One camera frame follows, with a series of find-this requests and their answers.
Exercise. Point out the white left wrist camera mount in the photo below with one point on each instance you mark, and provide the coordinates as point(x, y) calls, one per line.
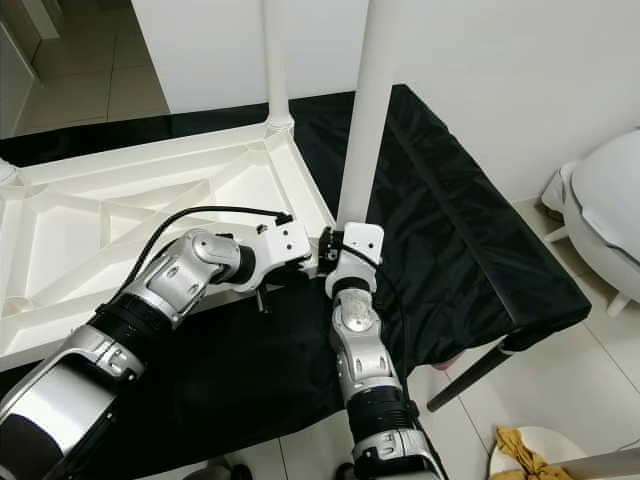
point(285, 245)

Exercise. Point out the black-legged table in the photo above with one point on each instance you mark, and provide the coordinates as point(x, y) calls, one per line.
point(470, 375)

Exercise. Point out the white plastic children table top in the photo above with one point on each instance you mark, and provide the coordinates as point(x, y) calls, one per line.
point(140, 230)

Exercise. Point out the grey robot right foot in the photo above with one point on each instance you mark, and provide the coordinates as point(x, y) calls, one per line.
point(345, 473)

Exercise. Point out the pink cloth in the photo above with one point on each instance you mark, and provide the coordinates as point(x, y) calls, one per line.
point(455, 360)

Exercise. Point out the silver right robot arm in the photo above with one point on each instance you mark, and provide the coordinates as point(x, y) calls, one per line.
point(370, 350)

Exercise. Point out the white plastic table leg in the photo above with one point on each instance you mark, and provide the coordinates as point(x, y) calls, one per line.
point(276, 60)
point(370, 100)
point(6, 172)

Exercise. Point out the mustard yellow cloth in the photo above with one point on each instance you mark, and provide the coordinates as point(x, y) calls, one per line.
point(525, 455)

